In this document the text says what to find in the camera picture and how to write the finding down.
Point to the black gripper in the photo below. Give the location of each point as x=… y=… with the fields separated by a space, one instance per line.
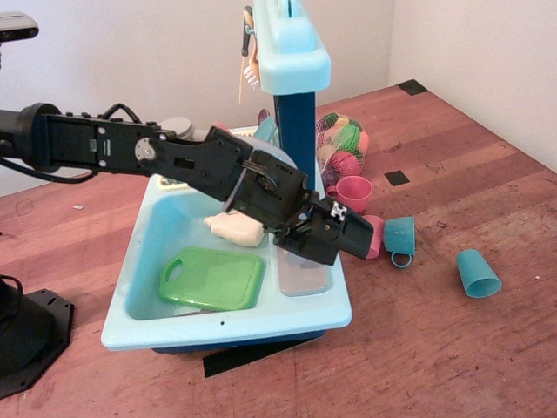
x=275 y=194

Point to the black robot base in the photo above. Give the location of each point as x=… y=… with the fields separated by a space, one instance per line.
x=35 y=330

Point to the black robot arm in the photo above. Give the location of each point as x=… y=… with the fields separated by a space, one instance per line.
x=40 y=139

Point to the pink toy tumbler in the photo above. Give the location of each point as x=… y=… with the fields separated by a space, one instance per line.
x=378 y=225

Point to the grey toy faucet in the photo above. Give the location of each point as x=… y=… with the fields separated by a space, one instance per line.
x=296 y=276

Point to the light blue toy sink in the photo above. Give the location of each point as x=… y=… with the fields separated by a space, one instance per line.
x=298 y=299

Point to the black tape square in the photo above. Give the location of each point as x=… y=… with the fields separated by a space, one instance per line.
x=396 y=178

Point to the net bag of toy food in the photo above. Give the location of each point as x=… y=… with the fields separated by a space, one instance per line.
x=341 y=147

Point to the cream toy detergent bottle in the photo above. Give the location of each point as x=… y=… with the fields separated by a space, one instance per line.
x=236 y=227

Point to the green plastic cutting board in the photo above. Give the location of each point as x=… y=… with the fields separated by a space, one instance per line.
x=212 y=279

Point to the teal toy plate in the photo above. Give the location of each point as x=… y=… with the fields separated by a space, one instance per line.
x=268 y=131

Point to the purple toy spoon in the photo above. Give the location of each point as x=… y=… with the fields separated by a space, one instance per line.
x=263 y=115

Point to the teal toy tumbler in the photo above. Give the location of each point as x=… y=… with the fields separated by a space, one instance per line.
x=478 y=278

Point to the pink toy plate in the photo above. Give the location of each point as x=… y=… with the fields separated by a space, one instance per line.
x=220 y=126

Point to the black tape corner piece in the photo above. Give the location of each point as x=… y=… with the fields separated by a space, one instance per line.
x=412 y=87

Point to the cream toy dish brush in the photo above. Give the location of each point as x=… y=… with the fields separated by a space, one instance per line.
x=249 y=73

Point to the pink toy cup with handle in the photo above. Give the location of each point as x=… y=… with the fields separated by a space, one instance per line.
x=354 y=191

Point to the teal toy cup with handle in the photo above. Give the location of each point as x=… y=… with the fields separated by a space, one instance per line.
x=399 y=240

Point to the grey camera on stand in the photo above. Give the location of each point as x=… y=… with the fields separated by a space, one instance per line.
x=16 y=26

